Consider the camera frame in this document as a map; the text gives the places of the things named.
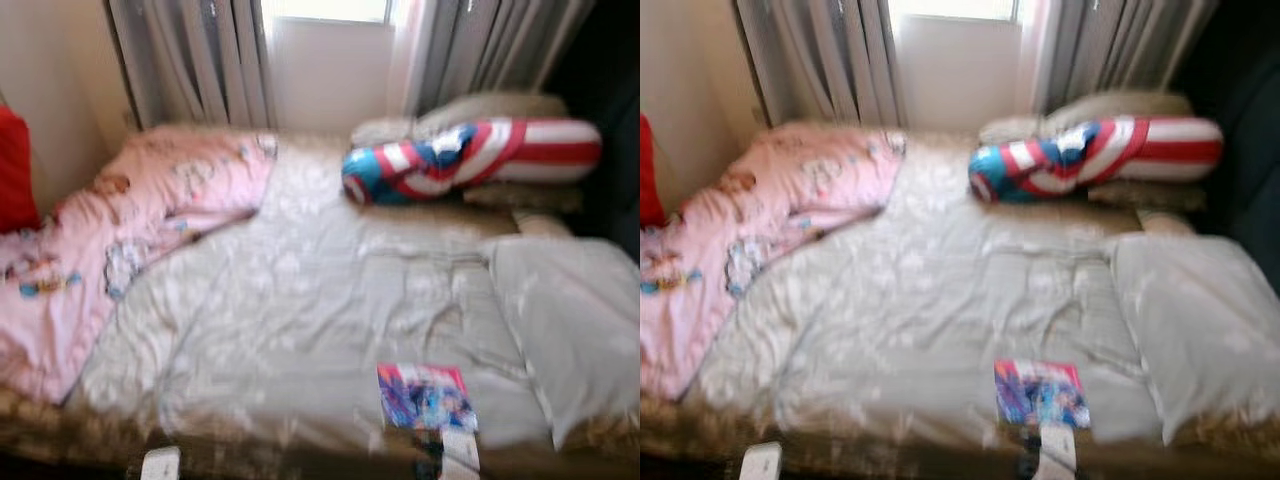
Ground red white blue bolster pillow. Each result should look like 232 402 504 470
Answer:
968 115 1224 205
342 117 604 207

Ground large grey pillow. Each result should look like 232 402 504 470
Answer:
1110 233 1280 446
485 235 641 451

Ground dark wardrobe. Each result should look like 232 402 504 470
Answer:
545 0 641 241
1170 0 1280 266

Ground colourful comic book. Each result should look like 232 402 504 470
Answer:
377 362 479 433
994 358 1092 431

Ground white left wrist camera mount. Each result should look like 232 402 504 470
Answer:
738 442 783 480
140 446 182 480

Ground large red cushion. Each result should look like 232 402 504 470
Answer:
0 105 41 233
640 112 668 229

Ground pink cartoon print blanket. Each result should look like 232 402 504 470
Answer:
640 122 906 401
0 125 279 406

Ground bright window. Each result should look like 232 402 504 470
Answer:
888 0 1023 23
262 0 396 23

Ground grey curtain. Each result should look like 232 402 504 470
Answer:
415 0 593 113
733 0 906 126
108 0 276 129
1040 0 1221 113

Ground flat beige pillow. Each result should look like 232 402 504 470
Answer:
465 180 586 214
1088 180 1209 213

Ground bed with beige floral sheet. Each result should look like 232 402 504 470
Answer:
640 125 1280 476
0 125 641 476

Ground white sheer curtain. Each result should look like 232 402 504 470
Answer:
1015 0 1061 113
388 0 436 116

